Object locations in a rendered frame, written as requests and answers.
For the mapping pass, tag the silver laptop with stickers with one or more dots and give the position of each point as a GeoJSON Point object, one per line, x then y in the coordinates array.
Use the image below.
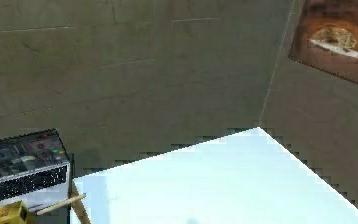
{"type": "Point", "coordinates": [27, 166]}

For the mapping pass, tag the yellow box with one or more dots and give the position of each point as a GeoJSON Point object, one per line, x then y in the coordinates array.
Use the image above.
{"type": "Point", "coordinates": [7, 214]}

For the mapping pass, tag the white table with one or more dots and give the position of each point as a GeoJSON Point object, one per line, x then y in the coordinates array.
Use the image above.
{"type": "Point", "coordinates": [220, 186]}

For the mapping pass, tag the tan wooden stick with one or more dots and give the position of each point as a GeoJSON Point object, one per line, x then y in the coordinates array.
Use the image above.
{"type": "Point", "coordinates": [60, 204]}

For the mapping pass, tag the brown framed wall picture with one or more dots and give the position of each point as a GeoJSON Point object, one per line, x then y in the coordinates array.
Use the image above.
{"type": "Point", "coordinates": [333, 40]}

